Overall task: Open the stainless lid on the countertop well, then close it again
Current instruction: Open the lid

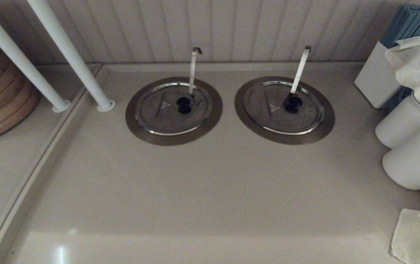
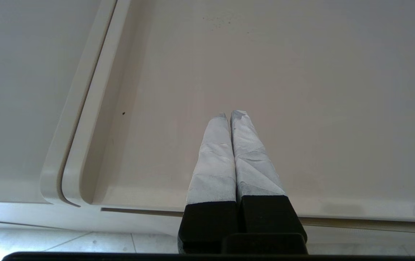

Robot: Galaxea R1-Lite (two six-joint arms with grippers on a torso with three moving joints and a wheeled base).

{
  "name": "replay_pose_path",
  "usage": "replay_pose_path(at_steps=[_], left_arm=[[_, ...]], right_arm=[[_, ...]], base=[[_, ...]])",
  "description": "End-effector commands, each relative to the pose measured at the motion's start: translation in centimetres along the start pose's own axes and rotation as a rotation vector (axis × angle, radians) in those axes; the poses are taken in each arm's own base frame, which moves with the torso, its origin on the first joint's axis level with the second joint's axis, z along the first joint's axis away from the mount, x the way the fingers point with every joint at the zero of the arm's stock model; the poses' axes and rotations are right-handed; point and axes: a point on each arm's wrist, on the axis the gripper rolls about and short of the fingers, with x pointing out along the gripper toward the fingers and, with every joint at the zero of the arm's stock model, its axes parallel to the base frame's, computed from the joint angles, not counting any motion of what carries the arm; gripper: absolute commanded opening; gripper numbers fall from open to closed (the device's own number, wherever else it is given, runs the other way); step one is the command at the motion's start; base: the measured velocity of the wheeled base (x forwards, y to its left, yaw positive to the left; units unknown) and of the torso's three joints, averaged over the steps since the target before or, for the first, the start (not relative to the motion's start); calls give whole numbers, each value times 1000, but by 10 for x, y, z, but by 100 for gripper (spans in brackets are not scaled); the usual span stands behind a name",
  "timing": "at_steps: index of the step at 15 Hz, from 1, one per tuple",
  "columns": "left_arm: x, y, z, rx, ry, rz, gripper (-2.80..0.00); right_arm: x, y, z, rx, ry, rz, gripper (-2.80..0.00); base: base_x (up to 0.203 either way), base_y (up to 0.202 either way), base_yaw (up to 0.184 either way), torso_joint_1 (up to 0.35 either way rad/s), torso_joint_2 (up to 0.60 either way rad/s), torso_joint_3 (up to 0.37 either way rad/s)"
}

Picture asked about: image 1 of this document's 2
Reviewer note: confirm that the hinged steel lid black knob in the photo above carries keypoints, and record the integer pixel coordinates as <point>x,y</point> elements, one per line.
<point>265,117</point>
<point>155,117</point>

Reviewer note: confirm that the white metal support pole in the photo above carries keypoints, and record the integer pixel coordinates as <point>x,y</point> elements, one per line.
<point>12,55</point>
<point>67,47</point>

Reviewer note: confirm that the white box holder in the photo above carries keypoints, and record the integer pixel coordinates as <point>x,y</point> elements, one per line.
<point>378,77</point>

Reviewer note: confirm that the white cylindrical container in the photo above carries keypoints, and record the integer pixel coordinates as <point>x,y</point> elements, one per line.
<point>400,124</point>
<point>411,165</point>

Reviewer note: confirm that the white woven cloth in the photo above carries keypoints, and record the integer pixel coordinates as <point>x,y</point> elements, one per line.
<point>419,62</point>

